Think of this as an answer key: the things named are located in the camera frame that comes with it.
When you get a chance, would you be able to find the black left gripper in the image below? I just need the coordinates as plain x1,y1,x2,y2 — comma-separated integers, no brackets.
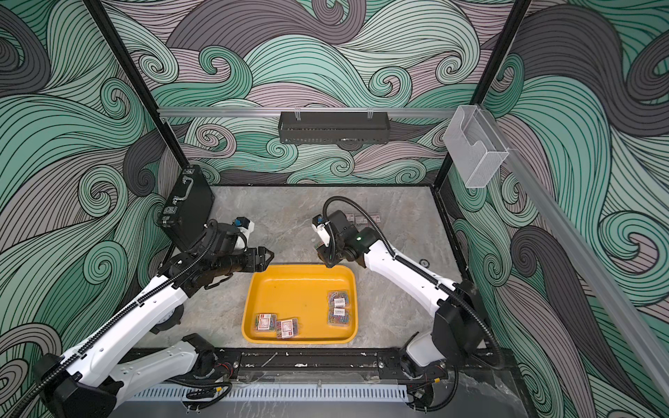
213,246,274,280

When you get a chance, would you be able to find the paper clip box one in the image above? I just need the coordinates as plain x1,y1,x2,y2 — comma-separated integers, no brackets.
355,215,369,226

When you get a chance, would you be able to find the paper clip box nine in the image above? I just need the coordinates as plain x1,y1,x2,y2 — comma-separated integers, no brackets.
329,291,350,308

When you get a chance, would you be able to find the paper clip box seven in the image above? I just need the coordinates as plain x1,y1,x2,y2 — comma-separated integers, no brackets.
276,318,299,340

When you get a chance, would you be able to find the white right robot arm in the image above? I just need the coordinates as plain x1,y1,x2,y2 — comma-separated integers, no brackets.
312,196,506,377

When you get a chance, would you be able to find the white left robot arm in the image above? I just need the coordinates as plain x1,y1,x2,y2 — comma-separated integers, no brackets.
10,217,274,417

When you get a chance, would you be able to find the paper clip box ten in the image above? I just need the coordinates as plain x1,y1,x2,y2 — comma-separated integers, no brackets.
328,308,351,327

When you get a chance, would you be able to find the paper clip box six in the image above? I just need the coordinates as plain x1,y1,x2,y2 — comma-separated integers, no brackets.
254,313,278,333

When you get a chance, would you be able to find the yellow plastic tray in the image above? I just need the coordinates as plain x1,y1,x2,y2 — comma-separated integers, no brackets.
241,264,359,345

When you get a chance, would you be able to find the black briefcase with metal handle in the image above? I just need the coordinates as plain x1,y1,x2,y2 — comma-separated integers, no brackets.
159,165,215,252

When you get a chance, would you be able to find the black wall-mounted shelf tray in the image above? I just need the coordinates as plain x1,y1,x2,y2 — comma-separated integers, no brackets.
278,111,391,145

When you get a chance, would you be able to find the aluminium wall rail back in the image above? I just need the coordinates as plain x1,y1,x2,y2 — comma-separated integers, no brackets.
157,106,456,121

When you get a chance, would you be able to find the aluminium wall rail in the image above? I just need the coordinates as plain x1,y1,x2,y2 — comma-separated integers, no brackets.
157,106,456,121
483,106,668,395

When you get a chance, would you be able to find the white slotted cable duct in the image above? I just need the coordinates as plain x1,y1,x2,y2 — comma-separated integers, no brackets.
130,383,409,403

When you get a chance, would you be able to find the clear acrylic wall holder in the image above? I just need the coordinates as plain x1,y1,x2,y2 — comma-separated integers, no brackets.
443,106,509,189

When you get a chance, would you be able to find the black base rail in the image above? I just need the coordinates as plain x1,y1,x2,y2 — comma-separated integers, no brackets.
216,348,512,381

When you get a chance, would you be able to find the black corner frame post left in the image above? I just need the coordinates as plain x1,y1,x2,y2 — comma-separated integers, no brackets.
83,0,189,168

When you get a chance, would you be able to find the black corner frame post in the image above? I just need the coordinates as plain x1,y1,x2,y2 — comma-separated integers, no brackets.
434,1,531,190
83,0,189,168

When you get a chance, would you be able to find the black corner frame post right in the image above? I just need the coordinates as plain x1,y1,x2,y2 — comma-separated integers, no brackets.
434,1,531,190

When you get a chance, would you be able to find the aluminium wall rail right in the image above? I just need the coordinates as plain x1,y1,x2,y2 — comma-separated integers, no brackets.
483,106,668,395

